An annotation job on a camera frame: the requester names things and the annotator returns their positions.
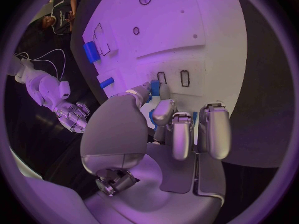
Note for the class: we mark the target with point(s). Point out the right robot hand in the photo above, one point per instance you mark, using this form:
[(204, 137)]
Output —
[(73, 117)]

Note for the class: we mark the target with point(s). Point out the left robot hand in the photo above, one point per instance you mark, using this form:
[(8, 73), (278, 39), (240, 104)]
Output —
[(130, 171)]

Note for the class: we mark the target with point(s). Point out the blue plug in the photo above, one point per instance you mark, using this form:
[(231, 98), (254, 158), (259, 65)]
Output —
[(155, 87)]

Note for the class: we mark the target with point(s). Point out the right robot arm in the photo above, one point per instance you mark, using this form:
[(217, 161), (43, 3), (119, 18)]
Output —
[(44, 85)]

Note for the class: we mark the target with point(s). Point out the white task board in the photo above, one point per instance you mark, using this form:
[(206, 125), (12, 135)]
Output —
[(163, 41)]

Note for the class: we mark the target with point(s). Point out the blue peg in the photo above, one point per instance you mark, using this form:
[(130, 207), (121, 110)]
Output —
[(106, 82)]

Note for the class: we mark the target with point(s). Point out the blue cylinder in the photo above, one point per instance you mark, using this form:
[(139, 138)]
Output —
[(91, 51)]

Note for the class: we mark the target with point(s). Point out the person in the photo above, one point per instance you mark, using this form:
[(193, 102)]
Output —
[(62, 13)]

